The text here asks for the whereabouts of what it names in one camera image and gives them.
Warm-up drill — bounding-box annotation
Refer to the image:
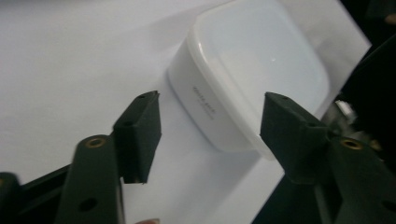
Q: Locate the white plastic container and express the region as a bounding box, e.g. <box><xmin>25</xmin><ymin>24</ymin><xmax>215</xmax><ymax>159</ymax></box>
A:
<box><xmin>166</xmin><ymin>0</ymin><xmax>332</xmax><ymax>161</ymax></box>

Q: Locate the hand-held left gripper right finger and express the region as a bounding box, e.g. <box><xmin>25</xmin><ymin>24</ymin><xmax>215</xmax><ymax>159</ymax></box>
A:
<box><xmin>259</xmin><ymin>91</ymin><xmax>396</xmax><ymax>224</ymax></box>

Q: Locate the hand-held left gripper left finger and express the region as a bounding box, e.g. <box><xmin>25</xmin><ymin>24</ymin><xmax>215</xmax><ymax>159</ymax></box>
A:
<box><xmin>53</xmin><ymin>90</ymin><xmax>163</xmax><ymax>224</ymax></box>

